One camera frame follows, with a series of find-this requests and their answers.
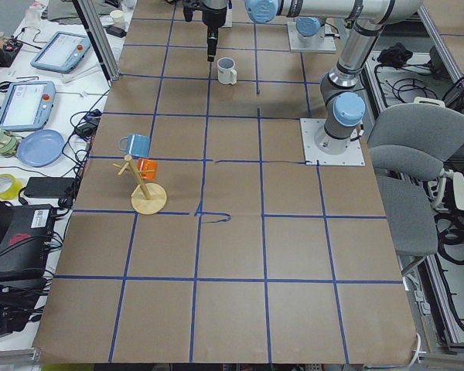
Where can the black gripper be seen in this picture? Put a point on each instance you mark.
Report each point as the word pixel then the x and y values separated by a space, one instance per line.
pixel 212 18

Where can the white mug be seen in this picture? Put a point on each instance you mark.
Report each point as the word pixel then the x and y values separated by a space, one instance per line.
pixel 226 71

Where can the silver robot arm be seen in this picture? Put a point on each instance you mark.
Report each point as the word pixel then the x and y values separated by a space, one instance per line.
pixel 368 19

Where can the white paper cup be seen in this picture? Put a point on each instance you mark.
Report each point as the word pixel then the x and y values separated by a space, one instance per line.
pixel 118 18

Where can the orange translucent cup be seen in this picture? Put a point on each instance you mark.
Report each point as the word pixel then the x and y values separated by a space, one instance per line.
pixel 147 168

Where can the blue mug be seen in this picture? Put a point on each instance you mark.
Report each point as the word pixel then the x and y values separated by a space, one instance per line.
pixel 136 145

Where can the teach pendant tablet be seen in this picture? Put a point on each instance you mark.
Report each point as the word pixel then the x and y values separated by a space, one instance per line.
pixel 27 105
pixel 62 53

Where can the wooden mug tree stand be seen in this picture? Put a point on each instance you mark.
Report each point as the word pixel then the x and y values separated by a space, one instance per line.
pixel 148 198

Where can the blue plate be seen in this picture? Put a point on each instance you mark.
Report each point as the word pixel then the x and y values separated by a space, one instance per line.
pixel 40 148

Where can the grey office chair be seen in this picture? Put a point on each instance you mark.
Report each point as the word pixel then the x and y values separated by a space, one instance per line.
pixel 413 139

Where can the black power adapter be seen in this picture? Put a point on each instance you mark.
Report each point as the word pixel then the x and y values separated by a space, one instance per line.
pixel 48 187

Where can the yellow tape roll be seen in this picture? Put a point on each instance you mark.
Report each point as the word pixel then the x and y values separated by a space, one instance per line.
pixel 9 186

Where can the black computer box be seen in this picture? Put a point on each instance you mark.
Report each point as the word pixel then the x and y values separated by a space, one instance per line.
pixel 25 232

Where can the aluminium frame post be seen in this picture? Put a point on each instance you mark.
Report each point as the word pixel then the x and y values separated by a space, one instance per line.
pixel 97 36

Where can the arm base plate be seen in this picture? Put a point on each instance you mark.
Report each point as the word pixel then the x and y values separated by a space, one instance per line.
pixel 321 149
pixel 322 42

